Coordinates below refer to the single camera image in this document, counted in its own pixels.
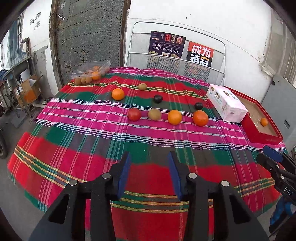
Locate bright orange tangerine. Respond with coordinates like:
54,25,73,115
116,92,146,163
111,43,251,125
168,110,182,125

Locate cardboard box on floor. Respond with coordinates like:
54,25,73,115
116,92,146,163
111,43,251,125
14,75,43,108

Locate blue gloved right hand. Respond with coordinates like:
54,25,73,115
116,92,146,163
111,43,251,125
269,196,295,233

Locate dark purple cookbook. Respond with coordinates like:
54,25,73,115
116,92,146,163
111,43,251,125
147,31,186,74

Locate metal shelf cart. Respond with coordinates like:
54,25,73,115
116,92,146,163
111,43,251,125
0,38,40,121

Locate brown kiwi fruit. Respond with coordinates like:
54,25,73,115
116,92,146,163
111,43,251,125
148,108,162,121

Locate large orange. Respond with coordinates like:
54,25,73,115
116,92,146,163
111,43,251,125
260,118,268,127

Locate red tomato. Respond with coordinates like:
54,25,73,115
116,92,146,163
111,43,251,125
127,108,142,121

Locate grey electrical cabinet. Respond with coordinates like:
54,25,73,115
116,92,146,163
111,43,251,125
262,74,296,152

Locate red black book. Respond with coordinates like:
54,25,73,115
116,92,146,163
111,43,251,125
184,41,214,82

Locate dark plum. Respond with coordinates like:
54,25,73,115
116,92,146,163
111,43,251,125
194,102,204,110
153,94,163,103

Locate plaid red green tablecloth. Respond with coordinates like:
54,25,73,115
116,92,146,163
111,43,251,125
8,67,280,240

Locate dark orange tangerine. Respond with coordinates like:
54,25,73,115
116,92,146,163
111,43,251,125
193,110,209,126

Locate small brown kiwi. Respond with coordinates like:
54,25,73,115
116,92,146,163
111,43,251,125
138,83,147,91

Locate studded metal door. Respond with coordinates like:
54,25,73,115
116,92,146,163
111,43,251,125
49,1,131,89

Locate clear plastic fruit container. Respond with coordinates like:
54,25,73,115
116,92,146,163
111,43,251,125
71,60,111,85

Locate white pink tissue box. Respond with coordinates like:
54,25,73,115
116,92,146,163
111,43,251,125
206,84,248,123

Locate red cardboard tray box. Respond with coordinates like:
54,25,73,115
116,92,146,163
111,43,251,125
227,87,283,145

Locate motorcycle wheel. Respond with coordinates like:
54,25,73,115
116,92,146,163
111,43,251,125
0,131,8,159

